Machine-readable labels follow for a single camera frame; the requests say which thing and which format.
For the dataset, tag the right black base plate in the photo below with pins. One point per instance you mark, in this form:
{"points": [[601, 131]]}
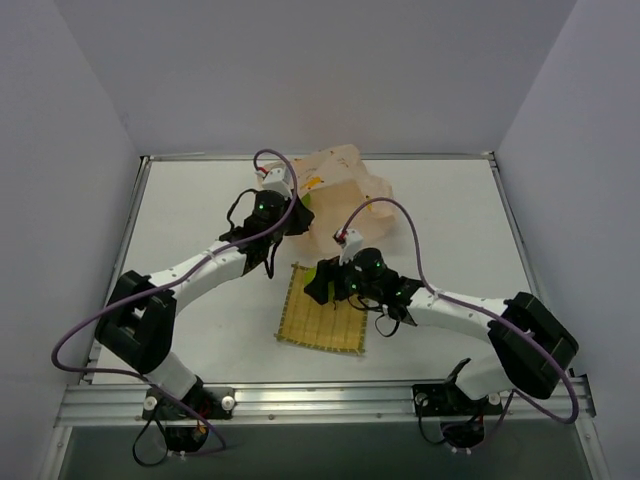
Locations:
{"points": [[445, 400]]}

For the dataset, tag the yellow woven bamboo mat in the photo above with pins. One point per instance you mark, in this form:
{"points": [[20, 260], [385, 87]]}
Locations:
{"points": [[335, 327]]}

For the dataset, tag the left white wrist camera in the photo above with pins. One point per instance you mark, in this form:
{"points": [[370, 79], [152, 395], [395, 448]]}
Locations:
{"points": [[277, 179]]}

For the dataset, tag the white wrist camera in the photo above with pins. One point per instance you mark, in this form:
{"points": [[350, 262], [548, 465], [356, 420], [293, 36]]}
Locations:
{"points": [[350, 242], [277, 179]]}

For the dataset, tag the translucent banana print plastic bag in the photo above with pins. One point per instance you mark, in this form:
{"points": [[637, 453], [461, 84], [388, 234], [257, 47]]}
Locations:
{"points": [[338, 182]]}

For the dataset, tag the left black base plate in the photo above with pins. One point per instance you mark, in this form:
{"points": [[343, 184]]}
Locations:
{"points": [[215, 403]]}

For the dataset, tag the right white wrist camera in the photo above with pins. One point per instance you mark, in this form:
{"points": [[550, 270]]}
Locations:
{"points": [[350, 242]]}

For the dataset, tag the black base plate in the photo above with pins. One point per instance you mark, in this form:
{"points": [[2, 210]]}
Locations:
{"points": [[445, 400], [215, 403]]}

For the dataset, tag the aluminium front frame rail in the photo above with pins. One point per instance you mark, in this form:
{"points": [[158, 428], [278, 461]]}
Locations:
{"points": [[255, 403]]}

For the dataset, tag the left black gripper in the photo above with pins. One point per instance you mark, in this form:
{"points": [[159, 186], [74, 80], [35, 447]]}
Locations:
{"points": [[300, 218]]}

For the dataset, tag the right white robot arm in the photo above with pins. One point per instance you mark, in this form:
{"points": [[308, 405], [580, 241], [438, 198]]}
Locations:
{"points": [[531, 347]]}

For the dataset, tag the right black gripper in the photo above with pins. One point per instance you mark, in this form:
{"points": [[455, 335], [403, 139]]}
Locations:
{"points": [[324, 282]]}

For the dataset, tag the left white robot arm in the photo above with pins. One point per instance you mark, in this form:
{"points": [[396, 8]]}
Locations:
{"points": [[139, 331]]}

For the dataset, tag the green fake pear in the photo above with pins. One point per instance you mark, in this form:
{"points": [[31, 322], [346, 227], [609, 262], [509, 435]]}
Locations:
{"points": [[309, 276]]}

